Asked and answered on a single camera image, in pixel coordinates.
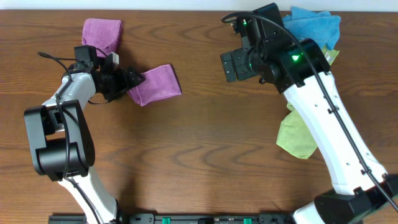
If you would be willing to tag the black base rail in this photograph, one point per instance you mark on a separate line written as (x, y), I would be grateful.
(264, 218)

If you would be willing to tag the crumpled green cloth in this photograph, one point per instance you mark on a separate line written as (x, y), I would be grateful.
(294, 135)

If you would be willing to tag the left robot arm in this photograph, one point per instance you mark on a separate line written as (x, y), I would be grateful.
(60, 142)

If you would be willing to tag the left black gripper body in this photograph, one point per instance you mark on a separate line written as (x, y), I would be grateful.
(117, 83)

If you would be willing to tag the purple microfiber cloth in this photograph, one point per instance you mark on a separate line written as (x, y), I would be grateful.
(161, 83)

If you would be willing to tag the folded purple cloth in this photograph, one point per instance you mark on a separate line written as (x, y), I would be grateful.
(103, 34)

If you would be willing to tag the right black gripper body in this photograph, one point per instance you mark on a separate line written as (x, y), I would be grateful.
(247, 65)

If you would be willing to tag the blue microfiber cloth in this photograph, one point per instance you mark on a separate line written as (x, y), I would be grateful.
(322, 27)

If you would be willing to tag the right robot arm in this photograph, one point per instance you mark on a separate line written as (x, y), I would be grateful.
(300, 72)

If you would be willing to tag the flat green cloth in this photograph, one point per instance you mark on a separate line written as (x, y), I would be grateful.
(330, 55)

